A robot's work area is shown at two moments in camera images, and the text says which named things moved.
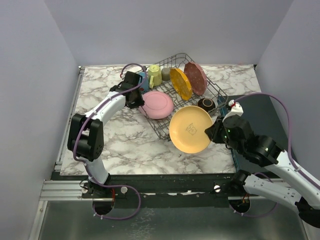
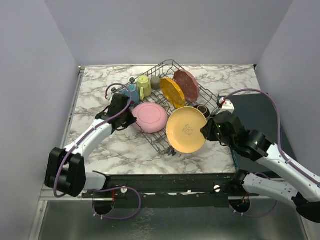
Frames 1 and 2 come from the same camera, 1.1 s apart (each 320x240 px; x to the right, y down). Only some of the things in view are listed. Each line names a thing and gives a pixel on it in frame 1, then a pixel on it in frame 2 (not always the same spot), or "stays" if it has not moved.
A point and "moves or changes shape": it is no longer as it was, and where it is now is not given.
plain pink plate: (157, 104) to (151, 117)
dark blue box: (258, 112) stays
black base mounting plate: (164, 190) stays
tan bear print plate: (187, 128) stays
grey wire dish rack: (173, 83) moves or changes shape
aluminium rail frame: (57, 189) stays
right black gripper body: (221, 136) stays
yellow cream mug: (155, 77) moves or changes shape
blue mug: (145, 86) moves or changes shape
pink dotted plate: (197, 77) to (188, 84)
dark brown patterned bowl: (206, 104) to (204, 109)
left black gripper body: (137, 100) to (128, 118)
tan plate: (181, 84) to (172, 91)
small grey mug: (165, 73) to (155, 82)
